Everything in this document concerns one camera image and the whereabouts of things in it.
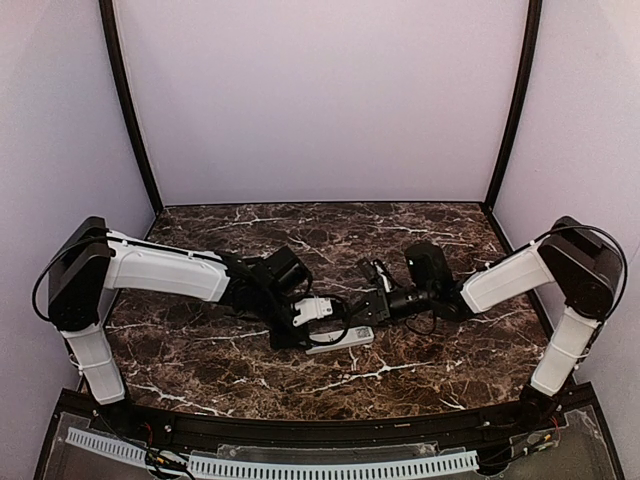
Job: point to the black frame post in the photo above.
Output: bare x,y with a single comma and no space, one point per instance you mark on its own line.
117,65
526,60

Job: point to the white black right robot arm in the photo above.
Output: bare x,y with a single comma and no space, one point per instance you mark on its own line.
586,263

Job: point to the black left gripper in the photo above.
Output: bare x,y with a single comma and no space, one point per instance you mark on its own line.
282,325

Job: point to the black left frame post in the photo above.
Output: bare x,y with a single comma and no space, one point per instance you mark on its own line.
117,65

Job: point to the white slotted cable duct centre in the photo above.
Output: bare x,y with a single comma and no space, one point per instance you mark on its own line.
208,467

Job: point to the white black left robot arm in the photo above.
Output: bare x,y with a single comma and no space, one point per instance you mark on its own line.
95,259

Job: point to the white slotted cable duct left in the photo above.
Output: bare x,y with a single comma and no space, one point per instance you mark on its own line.
107,447

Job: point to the white remote control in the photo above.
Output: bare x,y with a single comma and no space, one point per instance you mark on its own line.
335,340

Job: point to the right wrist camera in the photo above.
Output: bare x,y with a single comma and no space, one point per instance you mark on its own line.
377,274

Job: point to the black front rail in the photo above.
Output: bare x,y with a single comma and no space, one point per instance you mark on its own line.
465,428

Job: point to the black right frame post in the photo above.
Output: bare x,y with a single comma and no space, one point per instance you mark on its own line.
526,60

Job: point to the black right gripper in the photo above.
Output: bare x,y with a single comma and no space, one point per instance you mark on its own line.
376,301

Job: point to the white slotted cable duct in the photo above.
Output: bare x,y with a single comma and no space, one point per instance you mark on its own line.
208,467
107,447

